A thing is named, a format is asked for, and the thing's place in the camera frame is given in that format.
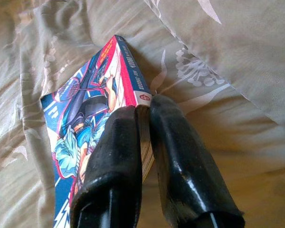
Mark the grey floral bedsheet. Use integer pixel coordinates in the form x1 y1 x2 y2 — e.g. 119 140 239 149
0 0 285 228

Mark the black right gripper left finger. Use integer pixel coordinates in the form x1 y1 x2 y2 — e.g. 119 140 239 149
69 106 143 228

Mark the colourful comic book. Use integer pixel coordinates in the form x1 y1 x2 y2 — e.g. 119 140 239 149
39 34 155 228

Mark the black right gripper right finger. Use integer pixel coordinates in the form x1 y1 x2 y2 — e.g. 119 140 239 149
149 94 246 228

